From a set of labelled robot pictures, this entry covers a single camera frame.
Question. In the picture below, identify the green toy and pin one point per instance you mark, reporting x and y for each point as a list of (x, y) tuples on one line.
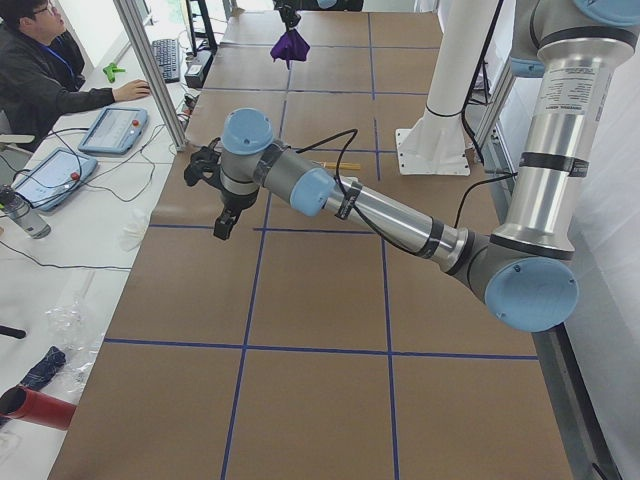
[(111, 70)]

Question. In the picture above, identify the red cylinder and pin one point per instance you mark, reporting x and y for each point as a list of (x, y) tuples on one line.
[(21, 403)]

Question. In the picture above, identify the black power box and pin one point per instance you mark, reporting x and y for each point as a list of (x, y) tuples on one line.
[(198, 68)]

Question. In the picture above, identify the black keyboard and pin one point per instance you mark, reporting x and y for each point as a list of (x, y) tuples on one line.
[(166, 53)]

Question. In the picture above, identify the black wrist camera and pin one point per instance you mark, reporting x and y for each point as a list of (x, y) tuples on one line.
[(204, 166)]

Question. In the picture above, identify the grey water bottle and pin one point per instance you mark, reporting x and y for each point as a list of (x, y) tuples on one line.
[(21, 213)]

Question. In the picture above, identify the blue teach pendant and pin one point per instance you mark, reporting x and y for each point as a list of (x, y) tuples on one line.
[(115, 131), (55, 178)]

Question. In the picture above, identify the dark blue folded umbrella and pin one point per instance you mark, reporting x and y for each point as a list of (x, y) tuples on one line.
[(41, 374)]

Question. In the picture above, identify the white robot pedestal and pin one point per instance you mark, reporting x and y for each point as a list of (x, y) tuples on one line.
[(435, 145)]

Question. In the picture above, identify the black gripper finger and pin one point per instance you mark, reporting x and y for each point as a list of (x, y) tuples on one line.
[(225, 223)]

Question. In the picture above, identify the aluminium frame post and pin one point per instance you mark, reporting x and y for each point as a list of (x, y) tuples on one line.
[(135, 30)]

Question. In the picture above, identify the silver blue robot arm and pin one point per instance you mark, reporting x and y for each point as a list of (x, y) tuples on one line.
[(520, 271), (321, 5)]

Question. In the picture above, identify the white wooden towel rack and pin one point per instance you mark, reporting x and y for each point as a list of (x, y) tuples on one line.
[(342, 165)]

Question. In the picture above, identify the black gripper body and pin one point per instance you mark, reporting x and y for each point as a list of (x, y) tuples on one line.
[(235, 202), (289, 15)]

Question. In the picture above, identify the clear plastic wrap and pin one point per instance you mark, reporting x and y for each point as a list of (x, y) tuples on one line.
[(75, 335)]

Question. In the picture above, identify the seated person in black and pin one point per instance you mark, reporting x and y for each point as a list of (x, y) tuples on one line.
[(42, 72)]

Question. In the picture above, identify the near blue teach pendant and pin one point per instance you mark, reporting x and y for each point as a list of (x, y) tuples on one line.
[(55, 178)]

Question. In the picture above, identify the far blue teach pendant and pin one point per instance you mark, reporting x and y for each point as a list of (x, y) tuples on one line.
[(115, 131)]

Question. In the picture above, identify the white crumpled tissue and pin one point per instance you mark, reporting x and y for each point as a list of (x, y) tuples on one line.
[(134, 230)]

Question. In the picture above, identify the purple towel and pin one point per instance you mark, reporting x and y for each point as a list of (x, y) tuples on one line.
[(290, 47)]

